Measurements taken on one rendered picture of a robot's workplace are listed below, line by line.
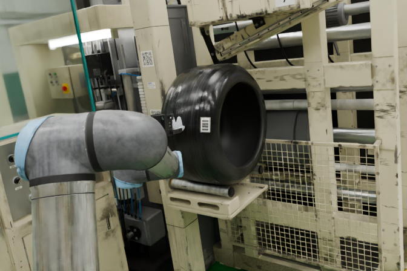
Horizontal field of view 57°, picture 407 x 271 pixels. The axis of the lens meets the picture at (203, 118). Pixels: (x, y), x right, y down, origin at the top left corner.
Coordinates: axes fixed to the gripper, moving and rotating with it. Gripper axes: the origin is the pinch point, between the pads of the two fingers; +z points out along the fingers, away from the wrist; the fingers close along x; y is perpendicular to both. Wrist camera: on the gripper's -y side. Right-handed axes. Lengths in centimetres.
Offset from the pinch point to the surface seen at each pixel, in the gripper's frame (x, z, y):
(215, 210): -3.3, 15.2, -38.6
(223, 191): -7.3, 16.3, -29.8
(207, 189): 1.2, 16.3, -29.8
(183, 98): 2.4, 4.9, 12.1
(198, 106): -6.2, 3.7, 8.6
